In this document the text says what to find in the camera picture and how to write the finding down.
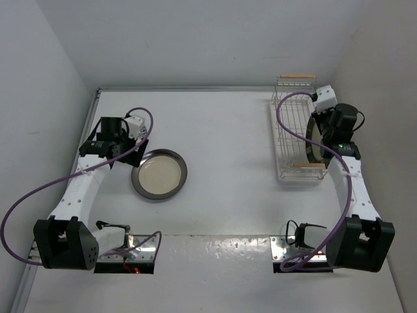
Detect silver rimmed cream plate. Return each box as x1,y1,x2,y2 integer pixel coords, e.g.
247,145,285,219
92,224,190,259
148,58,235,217
131,149,188,200

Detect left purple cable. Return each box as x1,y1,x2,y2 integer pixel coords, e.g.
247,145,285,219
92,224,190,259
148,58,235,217
0,106,163,265

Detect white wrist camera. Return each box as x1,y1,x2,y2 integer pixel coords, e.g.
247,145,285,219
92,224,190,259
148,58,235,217
315,85,338,113
124,115,145,141

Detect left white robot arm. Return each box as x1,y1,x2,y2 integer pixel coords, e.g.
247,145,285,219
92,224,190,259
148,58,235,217
33,115,149,270

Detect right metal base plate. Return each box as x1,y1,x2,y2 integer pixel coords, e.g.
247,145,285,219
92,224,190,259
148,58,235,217
270,235,309,263

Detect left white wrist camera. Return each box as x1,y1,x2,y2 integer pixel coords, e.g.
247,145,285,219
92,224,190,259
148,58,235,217
124,115,145,141

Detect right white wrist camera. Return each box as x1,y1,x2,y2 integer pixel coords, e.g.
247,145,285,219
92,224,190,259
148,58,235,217
315,85,338,113

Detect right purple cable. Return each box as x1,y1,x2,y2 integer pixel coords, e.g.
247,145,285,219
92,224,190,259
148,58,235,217
276,91,353,273

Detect metal base plate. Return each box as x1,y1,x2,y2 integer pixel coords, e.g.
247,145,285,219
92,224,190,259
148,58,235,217
270,235,309,263
100,235,159,264

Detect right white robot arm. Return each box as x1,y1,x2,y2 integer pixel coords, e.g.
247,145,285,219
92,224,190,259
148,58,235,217
293,103,395,273

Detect white wire dish rack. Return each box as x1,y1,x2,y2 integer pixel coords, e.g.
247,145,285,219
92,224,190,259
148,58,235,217
269,74,326,183

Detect blue floral white plate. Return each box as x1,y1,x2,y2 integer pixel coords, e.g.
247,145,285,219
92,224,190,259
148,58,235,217
137,125,147,142

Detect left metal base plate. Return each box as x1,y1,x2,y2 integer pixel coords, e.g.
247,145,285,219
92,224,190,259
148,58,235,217
100,235,159,264

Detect purple cable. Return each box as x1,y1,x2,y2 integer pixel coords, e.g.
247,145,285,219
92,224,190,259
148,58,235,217
276,91,353,273
0,106,163,265

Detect black checkered rim plate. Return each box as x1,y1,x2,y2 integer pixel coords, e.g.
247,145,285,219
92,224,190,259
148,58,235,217
305,115,328,167

